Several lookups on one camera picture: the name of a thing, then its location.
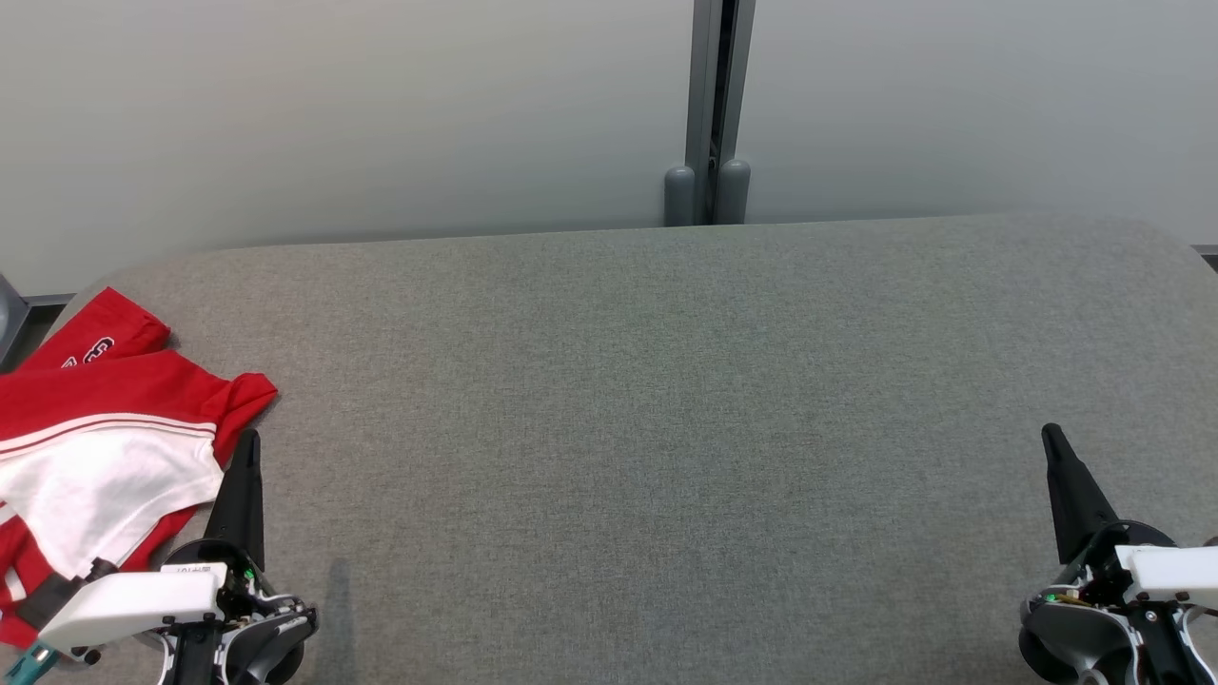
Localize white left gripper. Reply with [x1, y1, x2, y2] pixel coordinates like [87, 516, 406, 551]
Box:
[38, 428, 320, 685]

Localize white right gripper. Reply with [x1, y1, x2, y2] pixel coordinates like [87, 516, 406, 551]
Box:
[1041, 423, 1218, 685]

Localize red shirt white striped sleeves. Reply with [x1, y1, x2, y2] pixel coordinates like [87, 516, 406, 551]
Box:
[0, 350, 279, 650]

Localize red shirt navy lettering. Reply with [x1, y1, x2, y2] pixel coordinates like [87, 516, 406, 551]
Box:
[19, 285, 173, 374]

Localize teal cable connector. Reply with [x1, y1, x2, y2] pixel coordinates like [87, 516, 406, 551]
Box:
[0, 639, 58, 685]

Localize grey rounded post foot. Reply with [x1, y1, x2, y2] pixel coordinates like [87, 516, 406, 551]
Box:
[716, 159, 753, 225]
[664, 166, 697, 227]

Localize grey aluminium partition post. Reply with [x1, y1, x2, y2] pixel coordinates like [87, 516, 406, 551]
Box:
[683, 0, 757, 227]

